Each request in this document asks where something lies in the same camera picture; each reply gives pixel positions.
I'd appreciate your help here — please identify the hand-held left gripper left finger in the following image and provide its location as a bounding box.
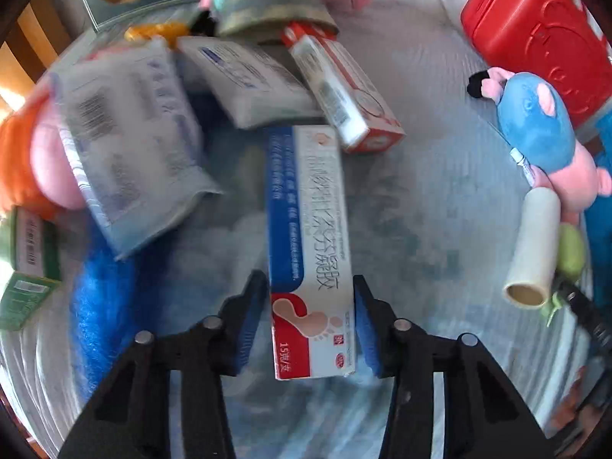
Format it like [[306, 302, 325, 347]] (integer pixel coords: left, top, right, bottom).
[[57, 269, 271, 459]]

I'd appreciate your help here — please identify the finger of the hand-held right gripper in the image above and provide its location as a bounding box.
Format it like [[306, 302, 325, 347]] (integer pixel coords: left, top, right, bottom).
[[557, 280, 610, 361]]

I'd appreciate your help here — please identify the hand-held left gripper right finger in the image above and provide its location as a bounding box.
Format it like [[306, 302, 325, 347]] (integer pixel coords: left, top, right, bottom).
[[352, 275, 555, 459]]

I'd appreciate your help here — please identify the green plush toy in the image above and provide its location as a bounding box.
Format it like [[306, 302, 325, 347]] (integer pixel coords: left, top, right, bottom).
[[540, 224, 589, 329]]

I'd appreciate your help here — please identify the blue white medicine box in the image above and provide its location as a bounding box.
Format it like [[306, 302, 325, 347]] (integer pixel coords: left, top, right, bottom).
[[263, 124, 358, 382]]

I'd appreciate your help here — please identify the grey fabric desktop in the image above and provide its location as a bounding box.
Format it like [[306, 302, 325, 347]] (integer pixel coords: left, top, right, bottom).
[[0, 0, 604, 459]]

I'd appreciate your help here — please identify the white paper roll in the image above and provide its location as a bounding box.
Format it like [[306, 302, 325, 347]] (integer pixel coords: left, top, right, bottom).
[[502, 186, 562, 309]]

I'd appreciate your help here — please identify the blue fuzzy duster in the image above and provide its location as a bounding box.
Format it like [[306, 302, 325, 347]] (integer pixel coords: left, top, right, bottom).
[[71, 96, 271, 405]]

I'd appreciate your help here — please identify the pig plush toy blue shirt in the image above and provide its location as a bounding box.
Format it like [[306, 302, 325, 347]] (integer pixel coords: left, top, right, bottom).
[[466, 68, 612, 214]]

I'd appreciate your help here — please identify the large white printed packet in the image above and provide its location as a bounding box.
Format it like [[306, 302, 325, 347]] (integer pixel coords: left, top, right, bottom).
[[50, 38, 224, 262]]

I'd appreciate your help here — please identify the green medicine box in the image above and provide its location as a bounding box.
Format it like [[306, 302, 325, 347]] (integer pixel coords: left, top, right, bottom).
[[0, 272, 61, 332], [10, 205, 63, 283]]

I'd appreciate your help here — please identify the large red white box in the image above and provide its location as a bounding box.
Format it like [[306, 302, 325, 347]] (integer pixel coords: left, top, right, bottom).
[[281, 21, 407, 155]]

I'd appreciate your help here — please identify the small white printed packet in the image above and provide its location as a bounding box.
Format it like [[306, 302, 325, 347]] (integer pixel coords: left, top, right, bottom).
[[177, 36, 327, 131]]

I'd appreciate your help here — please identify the orange plush toy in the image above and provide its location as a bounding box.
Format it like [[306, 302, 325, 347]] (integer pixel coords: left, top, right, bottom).
[[0, 76, 90, 224]]

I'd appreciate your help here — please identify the red plastic carry case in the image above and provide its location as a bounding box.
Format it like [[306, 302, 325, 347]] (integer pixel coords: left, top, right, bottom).
[[460, 0, 612, 131]]

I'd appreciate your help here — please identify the yellow toy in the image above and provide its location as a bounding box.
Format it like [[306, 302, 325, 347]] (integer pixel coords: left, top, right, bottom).
[[125, 21, 186, 42]]

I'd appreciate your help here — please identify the grey fabric pouch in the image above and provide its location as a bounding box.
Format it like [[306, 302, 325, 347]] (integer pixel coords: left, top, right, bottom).
[[213, 0, 339, 45]]

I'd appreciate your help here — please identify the wooden frame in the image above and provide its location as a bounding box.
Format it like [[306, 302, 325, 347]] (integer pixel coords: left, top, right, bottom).
[[0, 0, 61, 121]]

